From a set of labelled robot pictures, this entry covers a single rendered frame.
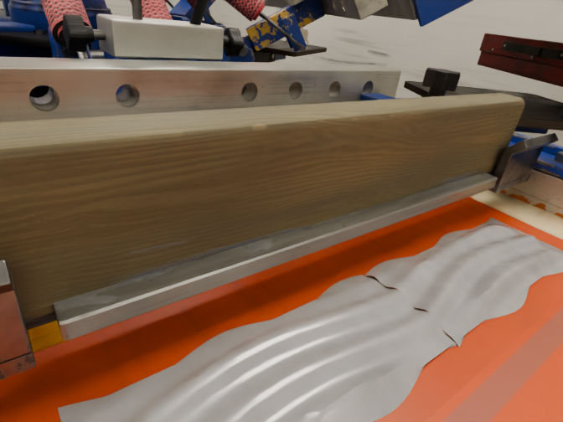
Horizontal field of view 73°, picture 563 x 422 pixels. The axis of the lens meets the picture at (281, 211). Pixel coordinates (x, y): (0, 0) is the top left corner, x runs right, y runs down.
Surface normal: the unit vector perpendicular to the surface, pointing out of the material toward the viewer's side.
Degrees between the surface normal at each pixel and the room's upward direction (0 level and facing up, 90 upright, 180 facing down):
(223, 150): 90
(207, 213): 90
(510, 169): 90
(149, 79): 90
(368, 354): 34
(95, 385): 0
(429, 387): 0
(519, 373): 0
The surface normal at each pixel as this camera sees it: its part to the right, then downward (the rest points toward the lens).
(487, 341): 0.11, -0.87
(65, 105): 0.60, 0.44
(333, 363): 0.35, -0.55
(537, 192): -0.80, 0.21
